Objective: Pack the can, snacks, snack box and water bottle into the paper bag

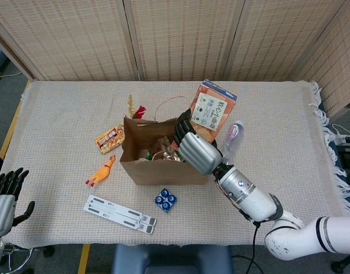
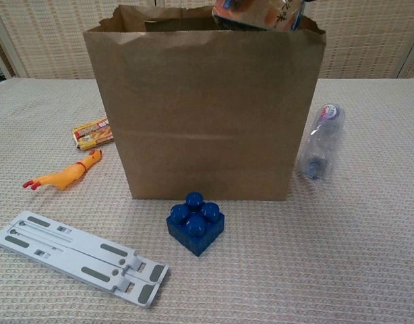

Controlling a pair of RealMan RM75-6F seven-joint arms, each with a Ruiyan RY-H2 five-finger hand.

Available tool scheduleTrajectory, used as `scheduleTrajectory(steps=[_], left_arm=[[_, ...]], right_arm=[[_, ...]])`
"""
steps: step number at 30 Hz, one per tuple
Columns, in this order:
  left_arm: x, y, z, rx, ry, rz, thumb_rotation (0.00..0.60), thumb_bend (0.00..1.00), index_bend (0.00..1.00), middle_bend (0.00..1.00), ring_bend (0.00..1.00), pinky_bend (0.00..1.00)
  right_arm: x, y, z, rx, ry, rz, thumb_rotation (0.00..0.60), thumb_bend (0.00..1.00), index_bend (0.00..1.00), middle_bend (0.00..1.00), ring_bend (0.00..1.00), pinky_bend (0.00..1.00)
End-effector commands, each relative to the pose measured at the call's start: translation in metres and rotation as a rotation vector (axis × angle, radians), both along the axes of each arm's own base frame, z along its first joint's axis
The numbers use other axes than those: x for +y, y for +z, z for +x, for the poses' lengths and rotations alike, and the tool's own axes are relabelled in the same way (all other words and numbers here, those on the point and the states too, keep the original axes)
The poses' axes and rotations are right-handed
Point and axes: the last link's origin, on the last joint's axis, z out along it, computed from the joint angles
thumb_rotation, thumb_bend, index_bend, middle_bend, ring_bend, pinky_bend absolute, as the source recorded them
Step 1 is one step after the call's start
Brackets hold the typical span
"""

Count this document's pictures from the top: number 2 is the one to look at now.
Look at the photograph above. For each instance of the beige woven tablecloth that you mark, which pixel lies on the beige woven tablecloth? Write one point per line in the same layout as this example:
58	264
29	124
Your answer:
294	270

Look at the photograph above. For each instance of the brown paper bag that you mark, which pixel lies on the brown paper bag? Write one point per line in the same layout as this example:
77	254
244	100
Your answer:
207	118

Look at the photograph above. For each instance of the woven folding screen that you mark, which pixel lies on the woven folding screen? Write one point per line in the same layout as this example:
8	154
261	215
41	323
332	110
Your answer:
42	37

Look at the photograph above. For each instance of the blue building block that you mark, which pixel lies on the blue building block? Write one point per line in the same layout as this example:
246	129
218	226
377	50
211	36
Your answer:
195	233

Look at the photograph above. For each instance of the clear plastic water bottle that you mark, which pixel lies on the clear plastic water bottle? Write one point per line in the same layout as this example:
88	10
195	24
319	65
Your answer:
323	145

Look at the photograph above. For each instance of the yellow curry sauce box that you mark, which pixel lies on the yellow curry sauce box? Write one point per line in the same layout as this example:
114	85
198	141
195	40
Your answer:
92	134

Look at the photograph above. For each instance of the white folding laptop stand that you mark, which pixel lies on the white folding laptop stand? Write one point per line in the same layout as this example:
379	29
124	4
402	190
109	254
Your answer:
75	256

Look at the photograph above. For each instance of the yellow rubber chicken toy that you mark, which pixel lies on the yellow rubber chicken toy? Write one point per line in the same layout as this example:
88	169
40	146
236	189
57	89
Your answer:
63	176

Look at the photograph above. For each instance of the orange cracker box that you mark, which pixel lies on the orange cracker box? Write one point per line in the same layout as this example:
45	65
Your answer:
261	15

